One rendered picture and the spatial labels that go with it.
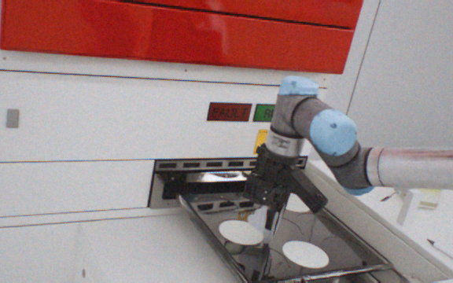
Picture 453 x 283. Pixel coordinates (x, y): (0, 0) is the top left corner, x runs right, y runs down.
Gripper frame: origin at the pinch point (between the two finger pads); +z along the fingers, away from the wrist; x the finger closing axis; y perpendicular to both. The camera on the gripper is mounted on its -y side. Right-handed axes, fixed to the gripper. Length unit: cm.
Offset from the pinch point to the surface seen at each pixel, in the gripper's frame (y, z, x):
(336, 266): -14.6, 1.3, -2.7
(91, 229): 37.7, 9.2, 11.8
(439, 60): 0, -4, -299
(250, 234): 4.7, 1.2, -0.3
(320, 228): -6.7, 1.4, -16.2
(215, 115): 24.2, -17.7, -12.7
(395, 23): 29, -23, -260
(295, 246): -4.9, 1.3, -3.5
